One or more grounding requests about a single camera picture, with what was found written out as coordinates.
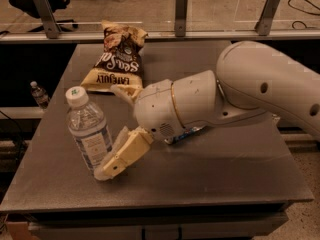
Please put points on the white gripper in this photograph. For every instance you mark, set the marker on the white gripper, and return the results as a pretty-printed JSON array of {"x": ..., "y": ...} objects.
[{"x": 156, "y": 109}]

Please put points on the clear blue-label water bottle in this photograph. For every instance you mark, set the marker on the clear blue-label water bottle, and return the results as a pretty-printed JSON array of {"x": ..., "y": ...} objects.
[{"x": 88, "y": 126}]

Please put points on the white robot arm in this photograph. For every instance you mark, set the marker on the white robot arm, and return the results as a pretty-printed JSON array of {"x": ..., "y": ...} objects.
[{"x": 250, "y": 79}]

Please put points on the small background water bottle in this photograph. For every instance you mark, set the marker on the small background water bottle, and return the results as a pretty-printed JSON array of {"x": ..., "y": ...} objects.
[{"x": 40, "y": 95}]

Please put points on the Late July chips bag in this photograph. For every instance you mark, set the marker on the Late July chips bag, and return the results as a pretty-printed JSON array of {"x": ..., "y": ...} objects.
[{"x": 120, "y": 62}]

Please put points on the crushed blue soda can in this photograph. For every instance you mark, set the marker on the crushed blue soda can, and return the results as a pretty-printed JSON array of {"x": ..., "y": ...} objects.
[{"x": 185, "y": 134}]

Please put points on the black office chair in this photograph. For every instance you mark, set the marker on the black office chair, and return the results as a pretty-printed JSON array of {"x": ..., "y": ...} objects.
[{"x": 28, "y": 7}]

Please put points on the grey table base cabinet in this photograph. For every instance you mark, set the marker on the grey table base cabinet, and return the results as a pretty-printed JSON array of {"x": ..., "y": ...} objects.
[{"x": 238, "y": 226}]

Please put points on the middle metal rail bracket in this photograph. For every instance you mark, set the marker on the middle metal rail bracket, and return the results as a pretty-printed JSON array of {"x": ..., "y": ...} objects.
[{"x": 180, "y": 17}]

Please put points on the metal rail bracket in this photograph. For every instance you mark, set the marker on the metal rail bracket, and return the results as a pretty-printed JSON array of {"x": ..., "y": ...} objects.
[
  {"x": 51, "y": 28},
  {"x": 264, "y": 24},
  {"x": 180, "y": 17}
]

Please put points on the left metal rail bracket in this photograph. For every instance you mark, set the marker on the left metal rail bracket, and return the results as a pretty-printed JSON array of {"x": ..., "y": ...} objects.
[{"x": 51, "y": 28}]

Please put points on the right metal rail bracket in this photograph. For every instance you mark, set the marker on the right metal rail bracket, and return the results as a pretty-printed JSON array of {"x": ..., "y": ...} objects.
[{"x": 264, "y": 24}]

